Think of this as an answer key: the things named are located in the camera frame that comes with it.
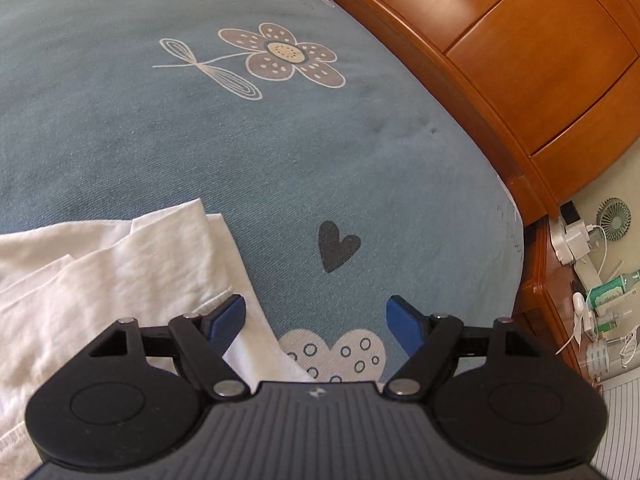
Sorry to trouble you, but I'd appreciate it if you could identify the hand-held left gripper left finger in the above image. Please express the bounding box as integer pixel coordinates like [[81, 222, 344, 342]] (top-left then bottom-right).
[[89, 294, 251, 402]]

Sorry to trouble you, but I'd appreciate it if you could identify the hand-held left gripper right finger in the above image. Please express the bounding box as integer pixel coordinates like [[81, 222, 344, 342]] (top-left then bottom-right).
[[384, 296, 556, 402]]

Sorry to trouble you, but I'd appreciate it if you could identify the white long-sleeve shirt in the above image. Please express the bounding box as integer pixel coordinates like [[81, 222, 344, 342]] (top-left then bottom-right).
[[0, 199, 311, 480]]

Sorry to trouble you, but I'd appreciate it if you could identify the wooden nightstand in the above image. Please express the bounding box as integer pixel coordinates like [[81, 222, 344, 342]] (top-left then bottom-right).
[[514, 217, 608, 391]]

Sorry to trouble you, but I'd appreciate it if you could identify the white charger power strip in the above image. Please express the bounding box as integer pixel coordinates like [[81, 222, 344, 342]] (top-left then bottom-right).
[[550, 201, 601, 266]]

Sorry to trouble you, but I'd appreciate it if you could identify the small white box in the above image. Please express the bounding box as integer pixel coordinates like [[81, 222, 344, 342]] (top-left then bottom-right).
[[587, 310, 621, 339]]

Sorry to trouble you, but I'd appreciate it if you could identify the green bottle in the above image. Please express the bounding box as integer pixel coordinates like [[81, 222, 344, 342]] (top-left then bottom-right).
[[585, 270, 640, 311]]

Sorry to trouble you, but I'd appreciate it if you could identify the small green fan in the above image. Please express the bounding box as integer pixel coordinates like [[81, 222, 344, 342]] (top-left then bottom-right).
[[595, 196, 632, 244]]

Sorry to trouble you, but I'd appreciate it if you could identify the white ribbed panel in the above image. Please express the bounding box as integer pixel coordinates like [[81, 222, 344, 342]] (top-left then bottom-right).
[[597, 372, 640, 480]]

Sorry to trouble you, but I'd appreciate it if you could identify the wooden headboard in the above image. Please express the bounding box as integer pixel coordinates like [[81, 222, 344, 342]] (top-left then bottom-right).
[[277, 0, 640, 233]]

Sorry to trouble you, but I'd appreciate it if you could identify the white charging cable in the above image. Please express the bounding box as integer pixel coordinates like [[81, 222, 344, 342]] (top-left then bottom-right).
[[552, 225, 626, 356]]

